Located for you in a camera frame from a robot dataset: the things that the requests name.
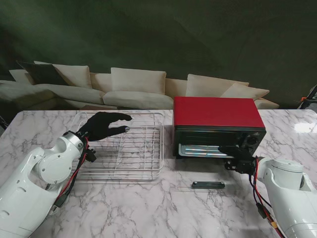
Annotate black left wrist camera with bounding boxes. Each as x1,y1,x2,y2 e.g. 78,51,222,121
85,148,97,163

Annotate beige sofa cushion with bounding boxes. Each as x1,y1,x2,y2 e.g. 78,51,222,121
34,60,90,89
219,82,270,99
185,73,250,98
9,69,34,85
110,67,167,95

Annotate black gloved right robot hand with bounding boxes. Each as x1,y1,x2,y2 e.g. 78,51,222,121
217,145,256,174

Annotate red black arm cables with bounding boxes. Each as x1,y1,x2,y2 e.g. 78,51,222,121
51,138,90,211
249,157,285,236

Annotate ribbed metal baking tray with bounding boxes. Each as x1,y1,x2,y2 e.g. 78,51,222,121
178,144,236,158

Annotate glass oven door black handle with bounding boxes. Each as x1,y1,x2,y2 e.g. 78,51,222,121
174,161,242,193

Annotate red black right arm cables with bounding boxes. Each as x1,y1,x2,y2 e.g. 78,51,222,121
249,157,285,236

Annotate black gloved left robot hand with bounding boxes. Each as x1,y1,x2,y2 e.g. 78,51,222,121
78,111,133,142

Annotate beige sectional sofa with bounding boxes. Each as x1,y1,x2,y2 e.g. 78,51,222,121
0,60,280,111

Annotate red and black toaster oven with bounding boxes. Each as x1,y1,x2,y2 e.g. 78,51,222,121
172,96,267,161

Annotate black tripod with orange clamp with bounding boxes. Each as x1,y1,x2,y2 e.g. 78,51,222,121
296,85,317,110

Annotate white wire dish rack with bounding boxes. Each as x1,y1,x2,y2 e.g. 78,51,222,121
74,113,164,180

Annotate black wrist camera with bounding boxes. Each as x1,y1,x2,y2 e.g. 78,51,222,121
85,148,97,163
224,160,245,172

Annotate red black left arm cables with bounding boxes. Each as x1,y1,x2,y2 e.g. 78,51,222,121
51,138,90,211

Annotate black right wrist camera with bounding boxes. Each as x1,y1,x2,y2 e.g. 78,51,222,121
224,160,245,172

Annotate dark grey sofa cushion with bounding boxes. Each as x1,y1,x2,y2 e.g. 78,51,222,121
16,60,71,86

